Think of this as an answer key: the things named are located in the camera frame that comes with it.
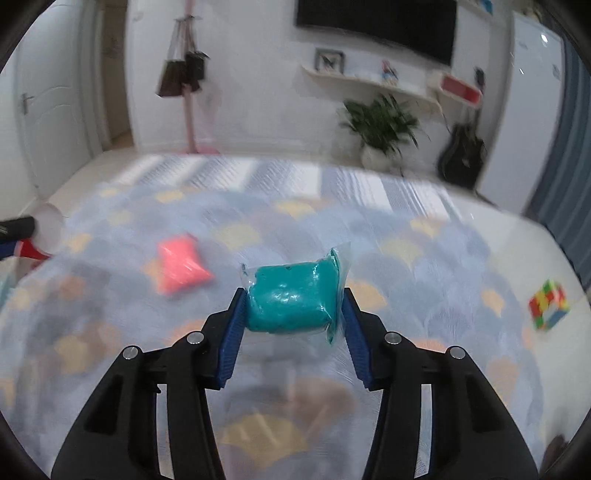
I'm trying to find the white refrigerator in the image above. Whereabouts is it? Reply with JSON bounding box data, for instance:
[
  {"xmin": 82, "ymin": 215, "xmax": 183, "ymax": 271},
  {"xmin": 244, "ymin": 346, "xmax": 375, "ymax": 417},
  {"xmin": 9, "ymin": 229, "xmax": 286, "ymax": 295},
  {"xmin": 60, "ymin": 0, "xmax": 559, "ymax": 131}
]
[{"xmin": 475, "ymin": 10, "xmax": 566, "ymax": 204}]

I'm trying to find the curved white wall shelf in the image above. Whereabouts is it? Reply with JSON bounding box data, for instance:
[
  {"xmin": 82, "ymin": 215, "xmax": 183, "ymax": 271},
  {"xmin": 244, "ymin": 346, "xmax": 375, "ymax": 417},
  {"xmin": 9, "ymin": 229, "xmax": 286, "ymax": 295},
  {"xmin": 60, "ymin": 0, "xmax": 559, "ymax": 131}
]
[{"xmin": 302, "ymin": 65, "xmax": 439, "ymax": 104}]

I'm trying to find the black wall television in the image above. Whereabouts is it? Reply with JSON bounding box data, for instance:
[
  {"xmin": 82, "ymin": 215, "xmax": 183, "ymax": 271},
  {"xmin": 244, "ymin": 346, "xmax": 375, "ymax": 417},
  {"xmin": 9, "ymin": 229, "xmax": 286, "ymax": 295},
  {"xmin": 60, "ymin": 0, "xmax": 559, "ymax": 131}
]
[{"xmin": 295, "ymin": 0, "xmax": 458, "ymax": 66}]

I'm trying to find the red white wall box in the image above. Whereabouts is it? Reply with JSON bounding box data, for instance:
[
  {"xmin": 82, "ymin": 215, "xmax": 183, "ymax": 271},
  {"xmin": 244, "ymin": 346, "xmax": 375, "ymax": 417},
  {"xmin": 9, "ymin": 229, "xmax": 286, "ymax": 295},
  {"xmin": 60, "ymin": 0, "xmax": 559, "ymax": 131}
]
[{"xmin": 427, "ymin": 71, "xmax": 483, "ymax": 108}]

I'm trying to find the teal clay packet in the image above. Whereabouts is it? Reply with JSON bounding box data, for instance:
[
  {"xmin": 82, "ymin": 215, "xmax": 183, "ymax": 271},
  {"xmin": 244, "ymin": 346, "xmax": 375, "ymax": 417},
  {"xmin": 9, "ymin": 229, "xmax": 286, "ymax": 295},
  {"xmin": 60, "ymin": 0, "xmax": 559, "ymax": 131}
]
[{"xmin": 240, "ymin": 241, "xmax": 352, "ymax": 346}]

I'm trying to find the brown tote bag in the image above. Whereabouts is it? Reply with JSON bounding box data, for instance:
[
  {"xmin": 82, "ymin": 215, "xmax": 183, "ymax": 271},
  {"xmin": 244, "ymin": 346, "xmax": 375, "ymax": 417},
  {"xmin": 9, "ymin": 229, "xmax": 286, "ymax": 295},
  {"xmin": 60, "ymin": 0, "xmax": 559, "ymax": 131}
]
[{"xmin": 156, "ymin": 21, "xmax": 188, "ymax": 97}]

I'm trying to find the striped floor rug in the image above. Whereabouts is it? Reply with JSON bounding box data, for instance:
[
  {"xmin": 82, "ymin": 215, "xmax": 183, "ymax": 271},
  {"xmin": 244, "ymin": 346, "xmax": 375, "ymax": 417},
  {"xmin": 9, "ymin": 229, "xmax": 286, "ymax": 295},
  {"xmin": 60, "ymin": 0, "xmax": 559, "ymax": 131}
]
[{"xmin": 106, "ymin": 154, "xmax": 467, "ymax": 217}]

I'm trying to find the white door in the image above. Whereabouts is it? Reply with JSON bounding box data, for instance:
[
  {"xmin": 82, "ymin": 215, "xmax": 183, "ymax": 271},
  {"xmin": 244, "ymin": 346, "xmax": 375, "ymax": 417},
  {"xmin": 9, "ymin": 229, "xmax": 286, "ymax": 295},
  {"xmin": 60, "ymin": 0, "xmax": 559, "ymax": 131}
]
[{"xmin": 11, "ymin": 37, "xmax": 90, "ymax": 195}]

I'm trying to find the black shoulder bag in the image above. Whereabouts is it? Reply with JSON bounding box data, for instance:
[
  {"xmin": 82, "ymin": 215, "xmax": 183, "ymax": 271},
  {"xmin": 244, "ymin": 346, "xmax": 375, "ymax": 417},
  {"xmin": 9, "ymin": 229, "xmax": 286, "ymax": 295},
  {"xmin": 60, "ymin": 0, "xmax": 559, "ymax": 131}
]
[{"xmin": 185, "ymin": 51, "xmax": 209, "ymax": 90}]

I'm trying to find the colourful puzzle cube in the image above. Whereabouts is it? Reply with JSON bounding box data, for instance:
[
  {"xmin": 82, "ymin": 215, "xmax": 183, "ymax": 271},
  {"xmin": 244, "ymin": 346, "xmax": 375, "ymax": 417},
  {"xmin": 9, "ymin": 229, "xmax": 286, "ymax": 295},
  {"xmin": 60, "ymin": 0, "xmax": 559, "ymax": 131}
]
[{"xmin": 529, "ymin": 279, "xmax": 571, "ymax": 330}]

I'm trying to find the scallop pattern blanket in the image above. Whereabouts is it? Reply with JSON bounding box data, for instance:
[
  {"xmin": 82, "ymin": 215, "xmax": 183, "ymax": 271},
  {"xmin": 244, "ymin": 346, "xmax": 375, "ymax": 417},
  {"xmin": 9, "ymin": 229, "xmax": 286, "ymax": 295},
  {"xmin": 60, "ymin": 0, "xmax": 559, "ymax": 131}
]
[{"xmin": 0, "ymin": 182, "xmax": 546, "ymax": 480}]

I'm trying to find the framed butterfly picture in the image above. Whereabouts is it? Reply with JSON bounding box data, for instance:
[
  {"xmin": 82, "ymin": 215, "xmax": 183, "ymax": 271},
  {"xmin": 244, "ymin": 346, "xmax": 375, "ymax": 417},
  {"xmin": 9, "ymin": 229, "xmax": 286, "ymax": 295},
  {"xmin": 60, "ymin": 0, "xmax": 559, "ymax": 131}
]
[{"xmin": 315, "ymin": 48, "xmax": 346, "ymax": 75}]

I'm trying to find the potted green plant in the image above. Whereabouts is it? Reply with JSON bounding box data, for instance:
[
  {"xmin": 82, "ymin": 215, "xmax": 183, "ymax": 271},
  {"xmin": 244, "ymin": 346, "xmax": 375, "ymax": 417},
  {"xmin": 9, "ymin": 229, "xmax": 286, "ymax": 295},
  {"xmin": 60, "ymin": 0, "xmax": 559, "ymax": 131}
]
[{"xmin": 338, "ymin": 95, "xmax": 428, "ymax": 169}]

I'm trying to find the black acoustic guitar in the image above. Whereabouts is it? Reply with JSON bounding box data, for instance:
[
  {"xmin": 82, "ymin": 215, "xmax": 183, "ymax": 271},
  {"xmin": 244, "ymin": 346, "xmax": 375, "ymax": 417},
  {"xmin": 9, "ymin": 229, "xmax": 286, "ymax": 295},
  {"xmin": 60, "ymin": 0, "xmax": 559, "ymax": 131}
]
[{"xmin": 436, "ymin": 69, "xmax": 486, "ymax": 188}]

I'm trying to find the pink coat rack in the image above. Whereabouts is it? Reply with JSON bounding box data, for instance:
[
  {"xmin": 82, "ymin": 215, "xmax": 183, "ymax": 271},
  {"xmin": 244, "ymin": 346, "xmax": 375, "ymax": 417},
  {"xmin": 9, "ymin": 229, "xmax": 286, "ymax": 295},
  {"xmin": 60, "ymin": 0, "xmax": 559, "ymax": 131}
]
[{"xmin": 175, "ymin": 0, "xmax": 220, "ymax": 155}]

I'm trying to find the blue curtain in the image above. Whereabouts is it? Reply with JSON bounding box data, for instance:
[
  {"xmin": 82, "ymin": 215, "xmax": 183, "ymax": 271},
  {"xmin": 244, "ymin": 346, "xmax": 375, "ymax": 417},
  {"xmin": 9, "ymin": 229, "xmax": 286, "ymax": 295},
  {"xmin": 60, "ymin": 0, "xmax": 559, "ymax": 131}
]
[{"xmin": 524, "ymin": 41, "xmax": 591, "ymax": 278}]

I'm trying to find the pink clay packet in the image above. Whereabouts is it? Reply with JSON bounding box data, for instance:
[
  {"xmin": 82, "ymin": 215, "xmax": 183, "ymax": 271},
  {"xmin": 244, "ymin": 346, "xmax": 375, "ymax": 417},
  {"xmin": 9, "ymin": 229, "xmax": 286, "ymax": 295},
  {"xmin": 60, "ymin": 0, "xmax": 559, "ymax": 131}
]
[{"xmin": 154, "ymin": 233, "xmax": 214, "ymax": 296}]

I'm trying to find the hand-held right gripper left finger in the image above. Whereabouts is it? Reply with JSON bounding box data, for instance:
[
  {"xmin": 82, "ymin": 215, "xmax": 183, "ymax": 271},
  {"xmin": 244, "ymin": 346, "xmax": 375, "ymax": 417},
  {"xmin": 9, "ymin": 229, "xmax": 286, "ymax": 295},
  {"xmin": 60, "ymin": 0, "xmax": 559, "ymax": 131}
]
[{"xmin": 51, "ymin": 287, "xmax": 247, "ymax": 480}]

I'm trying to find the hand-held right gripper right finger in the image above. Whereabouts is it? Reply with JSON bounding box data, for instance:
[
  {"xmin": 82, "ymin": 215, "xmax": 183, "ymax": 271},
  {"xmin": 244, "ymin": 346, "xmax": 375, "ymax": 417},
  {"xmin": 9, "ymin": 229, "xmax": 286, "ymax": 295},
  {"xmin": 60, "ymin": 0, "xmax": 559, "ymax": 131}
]
[{"xmin": 342, "ymin": 287, "xmax": 539, "ymax": 480}]

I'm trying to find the orange paper cup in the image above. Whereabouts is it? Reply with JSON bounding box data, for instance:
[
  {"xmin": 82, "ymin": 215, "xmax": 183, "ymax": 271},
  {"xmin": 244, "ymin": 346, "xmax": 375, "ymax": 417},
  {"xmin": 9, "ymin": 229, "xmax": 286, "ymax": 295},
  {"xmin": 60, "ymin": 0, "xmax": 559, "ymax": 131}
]
[{"xmin": 16, "ymin": 203, "xmax": 64, "ymax": 264}]

